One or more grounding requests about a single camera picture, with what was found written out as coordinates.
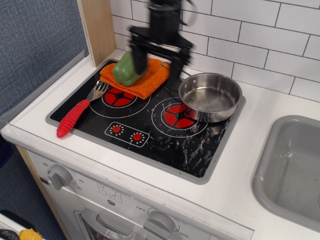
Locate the green toy bell pepper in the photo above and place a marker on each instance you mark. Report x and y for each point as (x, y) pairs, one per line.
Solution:
(124, 71)

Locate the grey right oven knob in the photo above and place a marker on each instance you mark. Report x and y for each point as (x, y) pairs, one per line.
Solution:
(160, 225)

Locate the grey left oven knob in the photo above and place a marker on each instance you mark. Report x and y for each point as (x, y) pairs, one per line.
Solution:
(59, 176)

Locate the steel pot with handle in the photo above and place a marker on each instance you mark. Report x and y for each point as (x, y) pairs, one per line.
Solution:
(205, 97)

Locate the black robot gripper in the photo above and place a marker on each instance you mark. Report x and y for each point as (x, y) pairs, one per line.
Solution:
(160, 38)

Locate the orange folded cloth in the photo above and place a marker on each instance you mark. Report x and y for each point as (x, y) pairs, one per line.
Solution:
(156, 75)

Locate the black toy stovetop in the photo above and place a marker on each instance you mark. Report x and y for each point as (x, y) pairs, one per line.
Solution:
(136, 128)

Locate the grey oven knob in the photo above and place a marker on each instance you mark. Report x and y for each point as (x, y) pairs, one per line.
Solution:
(160, 225)
(59, 176)

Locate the grey oven door handle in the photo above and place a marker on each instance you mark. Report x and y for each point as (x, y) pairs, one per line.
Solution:
(107, 226)

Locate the fork with red handle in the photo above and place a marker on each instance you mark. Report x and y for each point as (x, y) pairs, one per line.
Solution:
(70, 119)

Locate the grey sink basin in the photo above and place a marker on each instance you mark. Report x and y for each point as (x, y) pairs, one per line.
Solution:
(287, 179)

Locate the light wooden side panel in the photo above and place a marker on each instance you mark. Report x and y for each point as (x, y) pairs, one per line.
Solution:
(97, 23)

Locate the yellow object at corner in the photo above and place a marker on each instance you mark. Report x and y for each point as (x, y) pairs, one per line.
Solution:
(29, 234)

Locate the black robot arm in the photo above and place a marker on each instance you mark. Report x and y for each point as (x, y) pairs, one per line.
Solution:
(165, 5)

